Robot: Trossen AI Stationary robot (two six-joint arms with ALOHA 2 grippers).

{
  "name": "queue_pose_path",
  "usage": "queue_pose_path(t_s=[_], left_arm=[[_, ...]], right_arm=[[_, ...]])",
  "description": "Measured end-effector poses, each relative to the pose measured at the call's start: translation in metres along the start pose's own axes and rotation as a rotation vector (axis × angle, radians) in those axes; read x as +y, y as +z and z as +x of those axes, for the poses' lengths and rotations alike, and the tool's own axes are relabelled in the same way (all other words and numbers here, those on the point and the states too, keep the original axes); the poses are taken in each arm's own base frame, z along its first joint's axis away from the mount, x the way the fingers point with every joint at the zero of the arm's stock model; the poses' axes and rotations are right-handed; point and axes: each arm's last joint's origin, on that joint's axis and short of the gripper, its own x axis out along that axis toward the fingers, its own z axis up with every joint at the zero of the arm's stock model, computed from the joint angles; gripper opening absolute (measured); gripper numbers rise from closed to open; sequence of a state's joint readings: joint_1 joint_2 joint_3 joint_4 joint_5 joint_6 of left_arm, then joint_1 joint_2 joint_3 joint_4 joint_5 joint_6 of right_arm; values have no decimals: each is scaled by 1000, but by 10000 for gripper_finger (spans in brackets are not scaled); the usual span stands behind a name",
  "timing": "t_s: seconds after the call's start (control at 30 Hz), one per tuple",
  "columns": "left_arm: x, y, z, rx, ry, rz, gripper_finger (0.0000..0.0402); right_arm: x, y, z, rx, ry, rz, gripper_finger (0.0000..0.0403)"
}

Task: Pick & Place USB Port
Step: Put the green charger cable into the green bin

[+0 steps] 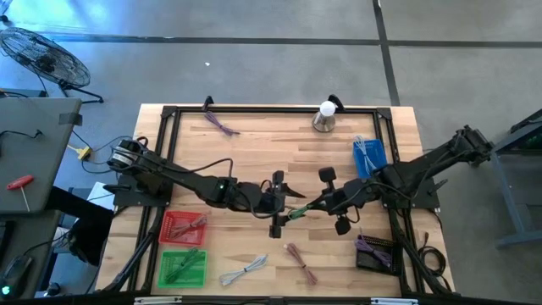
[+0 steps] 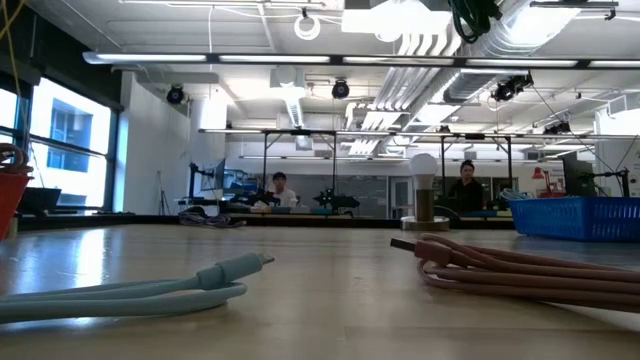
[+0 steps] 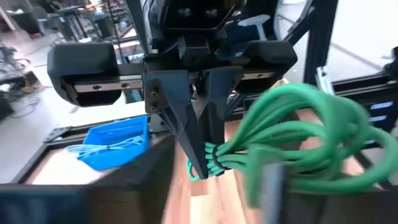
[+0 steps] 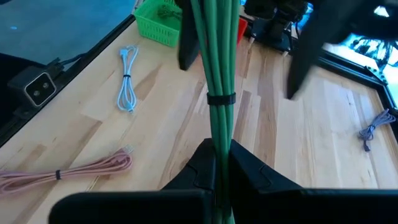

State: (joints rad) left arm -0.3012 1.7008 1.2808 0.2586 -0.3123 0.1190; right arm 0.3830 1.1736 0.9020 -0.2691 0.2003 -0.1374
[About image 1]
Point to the black computer mouse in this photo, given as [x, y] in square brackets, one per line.
[14, 271]

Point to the black table frame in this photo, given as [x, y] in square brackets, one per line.
[275, 109]

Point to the black plastic basket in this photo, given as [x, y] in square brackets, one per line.
[368, 267]

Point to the grey desk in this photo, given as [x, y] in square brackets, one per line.
[34, 144]

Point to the black floor fan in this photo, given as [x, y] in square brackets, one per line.
[44, 57]

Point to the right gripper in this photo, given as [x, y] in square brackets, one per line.
[339, 199]

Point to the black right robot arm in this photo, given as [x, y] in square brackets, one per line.
[406, 175]

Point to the black table clamp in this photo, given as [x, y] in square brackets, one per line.
[207, 102]
[336, 101]

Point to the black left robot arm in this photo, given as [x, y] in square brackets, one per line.
[190, 180]

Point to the white bulb table lamp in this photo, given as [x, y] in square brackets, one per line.
[327, 109]

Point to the red plastic basket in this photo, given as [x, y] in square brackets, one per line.
[169, 239]

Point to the white paper sheet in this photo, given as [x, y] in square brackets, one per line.
[99, 195]

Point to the green plastic basket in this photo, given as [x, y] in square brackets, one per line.
[169, 281]

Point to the blue plastic basket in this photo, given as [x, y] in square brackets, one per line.
[379, 156]

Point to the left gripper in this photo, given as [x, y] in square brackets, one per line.
[271, 203]

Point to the grey metal stand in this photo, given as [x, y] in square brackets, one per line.
[506, 190]

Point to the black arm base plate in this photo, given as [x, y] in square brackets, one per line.
[427, 199]
[127, 197]

